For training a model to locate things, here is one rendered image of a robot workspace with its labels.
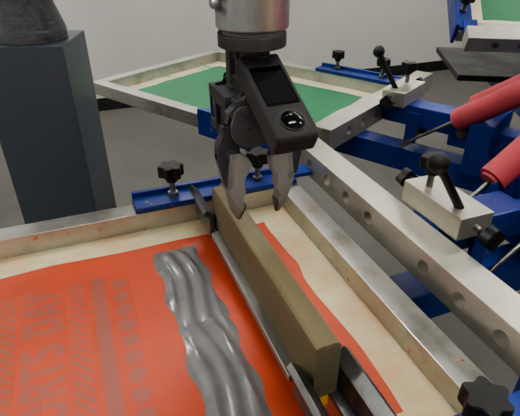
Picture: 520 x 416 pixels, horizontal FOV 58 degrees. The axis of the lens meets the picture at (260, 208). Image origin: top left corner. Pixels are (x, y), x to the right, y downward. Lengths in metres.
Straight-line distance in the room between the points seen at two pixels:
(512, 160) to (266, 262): 0.48
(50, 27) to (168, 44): 3.32
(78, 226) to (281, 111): 0.47
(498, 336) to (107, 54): 4.03
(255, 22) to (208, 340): 0.38
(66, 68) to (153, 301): 0.58
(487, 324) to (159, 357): 0.39
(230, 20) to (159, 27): 3.91
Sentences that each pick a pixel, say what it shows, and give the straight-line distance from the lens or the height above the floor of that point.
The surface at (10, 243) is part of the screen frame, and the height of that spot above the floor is 0.98.
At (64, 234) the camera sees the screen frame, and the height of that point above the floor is 0.98.
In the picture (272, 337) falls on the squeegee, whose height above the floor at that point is 1.00.
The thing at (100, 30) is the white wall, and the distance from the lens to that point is 4.33.
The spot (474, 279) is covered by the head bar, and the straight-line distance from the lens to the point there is 0.64.
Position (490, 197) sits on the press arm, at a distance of 0.83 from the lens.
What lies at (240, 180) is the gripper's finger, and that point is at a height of 1.16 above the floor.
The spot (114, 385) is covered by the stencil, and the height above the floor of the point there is 0.96.
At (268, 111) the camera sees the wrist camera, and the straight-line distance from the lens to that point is 0.46.
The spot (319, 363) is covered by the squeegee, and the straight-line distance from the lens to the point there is 0.49.
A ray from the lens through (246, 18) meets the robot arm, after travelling 0.48.
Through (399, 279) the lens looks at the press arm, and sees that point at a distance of 0.80.
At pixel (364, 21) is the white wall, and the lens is 5.15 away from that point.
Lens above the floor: 1.41
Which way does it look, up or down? 31 degrees down
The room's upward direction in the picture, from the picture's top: straight up
